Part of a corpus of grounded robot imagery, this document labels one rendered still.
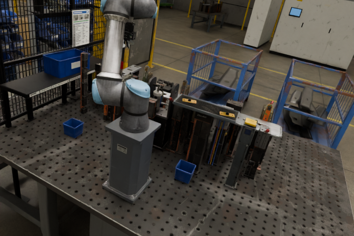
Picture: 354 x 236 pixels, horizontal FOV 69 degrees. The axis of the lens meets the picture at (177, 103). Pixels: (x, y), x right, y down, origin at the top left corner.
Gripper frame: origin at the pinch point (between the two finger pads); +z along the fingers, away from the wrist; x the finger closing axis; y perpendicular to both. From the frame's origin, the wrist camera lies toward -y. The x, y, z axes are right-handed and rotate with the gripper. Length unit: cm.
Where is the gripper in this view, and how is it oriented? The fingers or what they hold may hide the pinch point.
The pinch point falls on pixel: (122, 50)
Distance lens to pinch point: 187.3
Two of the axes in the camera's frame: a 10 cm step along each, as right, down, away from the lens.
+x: 3.6, -3.5, 8.7
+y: 9.2, 2.9, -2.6
